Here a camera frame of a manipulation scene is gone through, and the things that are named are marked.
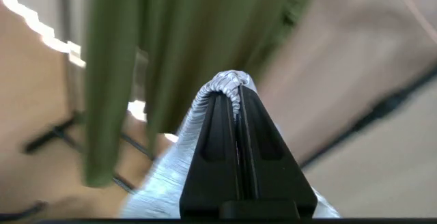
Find black cable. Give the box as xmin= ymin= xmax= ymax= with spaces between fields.
xmin=0 ymin=201 xmax=48 ymax=222

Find pale grey shorts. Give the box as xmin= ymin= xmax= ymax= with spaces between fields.
xmin=119 ymin=69 xmax=342 ymax=219

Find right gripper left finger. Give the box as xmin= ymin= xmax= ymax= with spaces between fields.
xmin=179 ymin=92 xmax=242 ymax=219

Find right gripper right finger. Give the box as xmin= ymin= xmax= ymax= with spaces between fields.
xmin=236 ymin=85 xmax=318 ymax=219

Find black clothes rack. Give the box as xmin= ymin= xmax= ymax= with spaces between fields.
xmin=22 ymin=0 xmax=437 ymax=195

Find green long-sleeved shirt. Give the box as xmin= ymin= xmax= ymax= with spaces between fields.
xmin=83 ymin=0 xmax=318 ymax=188

